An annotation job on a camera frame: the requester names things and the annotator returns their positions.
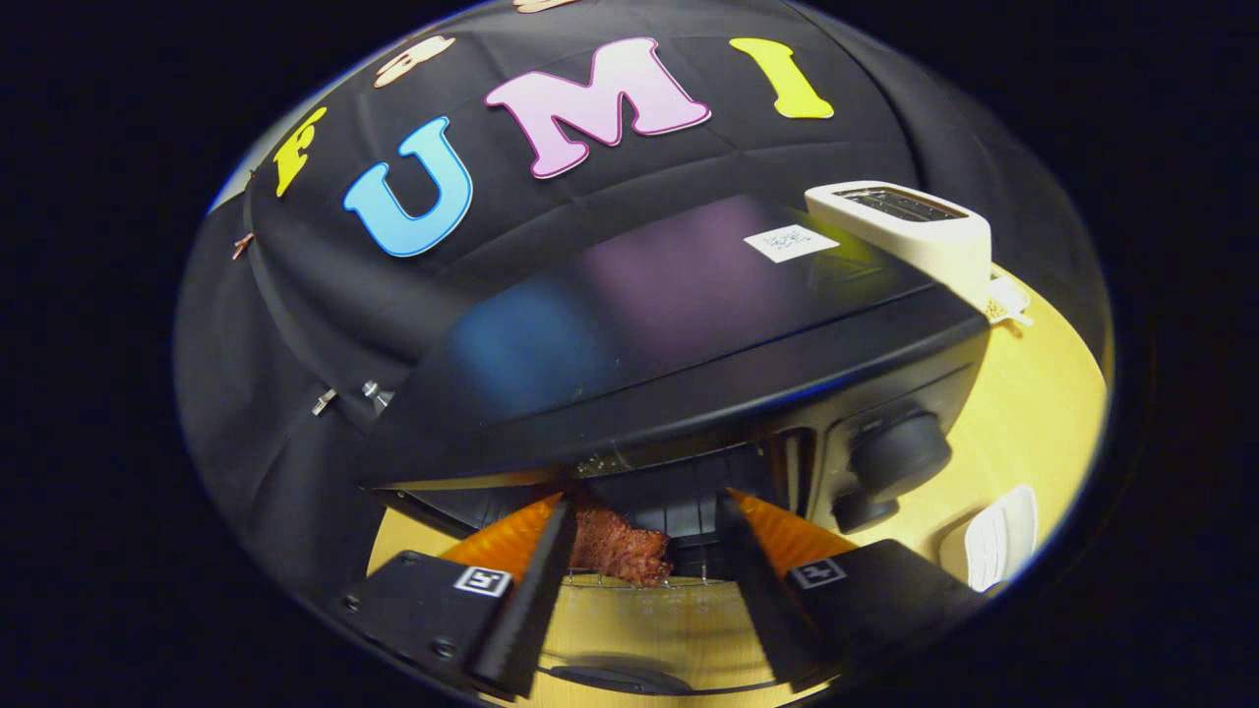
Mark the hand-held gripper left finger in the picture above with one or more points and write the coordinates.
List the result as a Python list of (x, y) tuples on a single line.
[(531, 610)]

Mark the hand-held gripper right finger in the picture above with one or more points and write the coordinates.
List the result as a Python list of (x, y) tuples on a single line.
[(757, 590)]

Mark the reddish brown bacon strip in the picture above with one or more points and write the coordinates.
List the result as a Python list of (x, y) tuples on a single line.
[(620, 551)]

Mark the black toaster oven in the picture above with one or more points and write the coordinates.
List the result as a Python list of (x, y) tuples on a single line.
[(689, 324)]

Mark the white pop-up toaster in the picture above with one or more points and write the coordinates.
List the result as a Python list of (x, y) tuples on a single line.
[(934, 246)]

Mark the small white ribbed plate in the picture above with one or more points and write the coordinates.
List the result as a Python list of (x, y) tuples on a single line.
[(998, 541)]

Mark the metal clip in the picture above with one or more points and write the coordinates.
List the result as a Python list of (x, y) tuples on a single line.
[(324, 401)]

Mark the black backdrop cloth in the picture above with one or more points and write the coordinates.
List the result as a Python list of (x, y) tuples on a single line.
[(325, 295)]

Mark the small dish of snacks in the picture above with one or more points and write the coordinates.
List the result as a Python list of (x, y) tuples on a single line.
[(1008, 303)]

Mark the wooden clothes peg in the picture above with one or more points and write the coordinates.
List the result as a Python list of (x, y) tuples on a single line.
[(242, 246)]

